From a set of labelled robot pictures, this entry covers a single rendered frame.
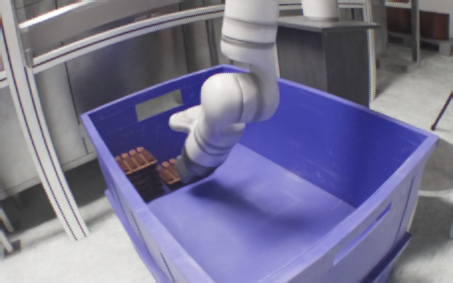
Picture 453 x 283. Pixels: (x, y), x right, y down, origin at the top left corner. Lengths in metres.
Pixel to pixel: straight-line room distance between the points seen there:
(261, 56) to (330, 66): 0.34
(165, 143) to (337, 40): 0.48
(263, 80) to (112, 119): 0.41
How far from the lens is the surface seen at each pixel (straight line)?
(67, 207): 0.99
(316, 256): 0.27
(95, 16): 0.94
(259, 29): 0.39
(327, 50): 0.71
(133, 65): 1.25
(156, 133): 0.79
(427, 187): 0.69
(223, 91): 0.41
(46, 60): 0.86
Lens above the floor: 0.63
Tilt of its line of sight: 27 degrees down
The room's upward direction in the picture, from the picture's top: 8 degrees counter-clockwise
